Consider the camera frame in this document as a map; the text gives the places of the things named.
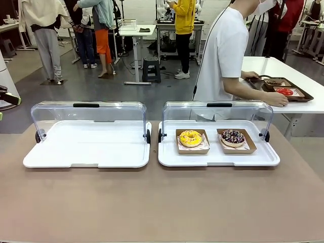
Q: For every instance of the bystander in yellow hoodie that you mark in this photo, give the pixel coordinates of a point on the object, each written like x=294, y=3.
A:
x=184, y=25

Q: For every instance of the cardboard box of yellow donut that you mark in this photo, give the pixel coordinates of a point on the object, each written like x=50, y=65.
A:
x=192, y=151

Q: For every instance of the bystander in black apron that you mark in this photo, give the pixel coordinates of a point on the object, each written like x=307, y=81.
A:
x=257, y=38

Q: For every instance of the person's right forearm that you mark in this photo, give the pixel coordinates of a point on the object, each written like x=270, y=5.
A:
x=248, y=91

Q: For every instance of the sprinkled chocolate donut in box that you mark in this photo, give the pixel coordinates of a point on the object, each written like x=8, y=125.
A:
x=238, y=150

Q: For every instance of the bystander in orange skirt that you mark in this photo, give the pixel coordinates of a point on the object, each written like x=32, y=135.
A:
x=103, y=38

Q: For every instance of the grey plastic stool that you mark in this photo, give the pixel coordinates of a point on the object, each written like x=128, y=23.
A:
x=7, y=48

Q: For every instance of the dark brown serving tray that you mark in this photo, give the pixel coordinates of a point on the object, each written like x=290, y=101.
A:
x=303, y=97

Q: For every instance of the bystander in dark jeans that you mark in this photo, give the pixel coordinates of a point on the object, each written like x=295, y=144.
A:
x=86, y=43

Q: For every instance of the yellow sprinkled donut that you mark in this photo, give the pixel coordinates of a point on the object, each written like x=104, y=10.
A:
x=190, y=140

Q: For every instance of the bystander in beige cloak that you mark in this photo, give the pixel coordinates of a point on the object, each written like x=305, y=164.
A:
x=45, y=30

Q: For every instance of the white display tray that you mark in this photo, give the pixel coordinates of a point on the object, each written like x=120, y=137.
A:
x=86, y=146
x=215, y=159

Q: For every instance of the clear hinged display lid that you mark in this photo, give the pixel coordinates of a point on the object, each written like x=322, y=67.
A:
x=86, y=112
x=182, y=112

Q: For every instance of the person in white shirt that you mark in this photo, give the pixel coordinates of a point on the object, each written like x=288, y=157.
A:
x=222, y=50

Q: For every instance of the white side table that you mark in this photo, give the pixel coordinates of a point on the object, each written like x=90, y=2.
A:
x=278, y=65

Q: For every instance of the purple drizzled donut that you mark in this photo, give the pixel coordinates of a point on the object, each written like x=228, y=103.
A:
x=233, y=138

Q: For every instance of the cardboard box of red donut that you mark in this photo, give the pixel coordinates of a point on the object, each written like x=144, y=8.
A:
x=300, y=94

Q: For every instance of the chocolate glazed donut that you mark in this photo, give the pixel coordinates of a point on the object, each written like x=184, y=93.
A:
x=276, y=82

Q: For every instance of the person's left hand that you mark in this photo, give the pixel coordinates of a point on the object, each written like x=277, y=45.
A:
x=250, y=75

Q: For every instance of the person's right hand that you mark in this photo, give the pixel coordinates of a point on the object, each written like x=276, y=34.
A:
x=278, y=100

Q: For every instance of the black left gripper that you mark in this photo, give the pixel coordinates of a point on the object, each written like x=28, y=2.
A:
x=2, y=88

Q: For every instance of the cardboard box of chocolate donut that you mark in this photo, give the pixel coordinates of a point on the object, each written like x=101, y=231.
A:
x=289, y=82

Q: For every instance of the black plastic step stool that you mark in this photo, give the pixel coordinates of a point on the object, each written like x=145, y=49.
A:
x=151, y=68

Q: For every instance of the red glazed donut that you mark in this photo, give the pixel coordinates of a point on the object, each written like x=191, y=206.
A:
x=284, y=91

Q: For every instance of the white height-adjustable desk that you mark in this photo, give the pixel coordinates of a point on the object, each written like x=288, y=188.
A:
x=138, y=30

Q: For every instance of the bystander in red sweater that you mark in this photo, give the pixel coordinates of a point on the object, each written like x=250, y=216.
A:
x=291, y=17

